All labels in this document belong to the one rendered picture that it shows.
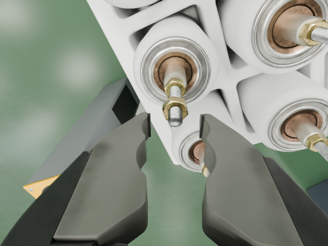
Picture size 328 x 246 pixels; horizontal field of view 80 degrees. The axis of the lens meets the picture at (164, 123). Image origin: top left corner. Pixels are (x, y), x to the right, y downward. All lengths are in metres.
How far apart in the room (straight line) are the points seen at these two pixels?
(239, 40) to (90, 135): 0.22
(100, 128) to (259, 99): 0.23
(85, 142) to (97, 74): 0.27
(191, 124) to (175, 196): 0.53
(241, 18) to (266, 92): 0.10
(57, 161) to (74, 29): 0.32
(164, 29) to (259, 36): 0.09
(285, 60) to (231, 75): 0.09
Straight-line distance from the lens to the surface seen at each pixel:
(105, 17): 0.29
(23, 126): 0.71
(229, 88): 0.31
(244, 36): 0.22
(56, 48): 0.54
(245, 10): 0.23
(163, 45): 0.21
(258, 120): 0.28
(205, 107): 0.28
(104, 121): 0.33
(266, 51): 0.23
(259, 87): 0.31
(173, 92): 0.16
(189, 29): 0.22
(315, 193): 0.83
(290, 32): 0.22
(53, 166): 0.28
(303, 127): 0.27
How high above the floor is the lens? 0.46
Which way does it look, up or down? 57 degrees down
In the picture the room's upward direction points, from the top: 175 degrees counter-clockwise
